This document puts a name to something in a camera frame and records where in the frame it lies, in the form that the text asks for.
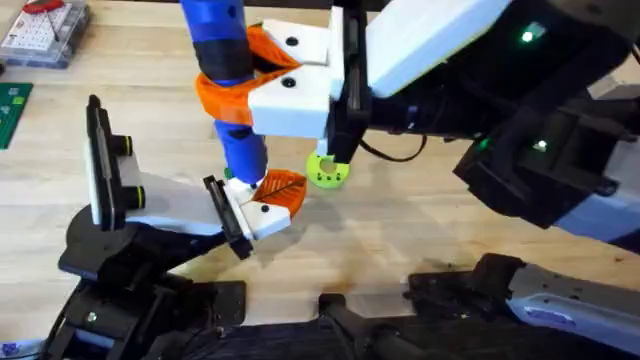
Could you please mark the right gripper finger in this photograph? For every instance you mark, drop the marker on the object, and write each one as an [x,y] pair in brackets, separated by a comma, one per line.
[290,105]

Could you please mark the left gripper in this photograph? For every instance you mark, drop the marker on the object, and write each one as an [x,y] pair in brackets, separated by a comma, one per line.
[175,205]

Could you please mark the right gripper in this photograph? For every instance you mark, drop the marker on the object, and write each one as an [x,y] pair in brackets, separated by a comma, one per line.
[430,45]

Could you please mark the blue electric screwdriver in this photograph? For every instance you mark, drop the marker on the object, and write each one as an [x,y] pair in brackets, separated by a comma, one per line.
[215,20]

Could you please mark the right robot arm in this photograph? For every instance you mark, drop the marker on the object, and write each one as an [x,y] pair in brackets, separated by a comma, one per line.
[575,305]

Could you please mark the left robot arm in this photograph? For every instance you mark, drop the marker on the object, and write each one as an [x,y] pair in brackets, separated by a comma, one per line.
[115,320]

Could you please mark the green toy vegetable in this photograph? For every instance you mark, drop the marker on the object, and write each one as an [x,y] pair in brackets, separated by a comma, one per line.
[228,173]

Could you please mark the green disc with holes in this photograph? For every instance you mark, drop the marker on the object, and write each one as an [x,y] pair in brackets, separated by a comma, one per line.
[320,177]

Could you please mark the left wrist black upright plate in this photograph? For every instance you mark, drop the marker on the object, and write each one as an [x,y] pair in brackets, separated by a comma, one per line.
[102,165]

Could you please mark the clear plastic parts box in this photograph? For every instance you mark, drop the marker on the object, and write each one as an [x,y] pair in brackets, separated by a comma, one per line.
[30,35]

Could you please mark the green board with toy blocks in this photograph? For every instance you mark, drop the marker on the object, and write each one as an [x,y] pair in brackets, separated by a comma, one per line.
[12,115]

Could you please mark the black rail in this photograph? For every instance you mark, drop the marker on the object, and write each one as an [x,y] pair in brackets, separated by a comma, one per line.
[300,345]

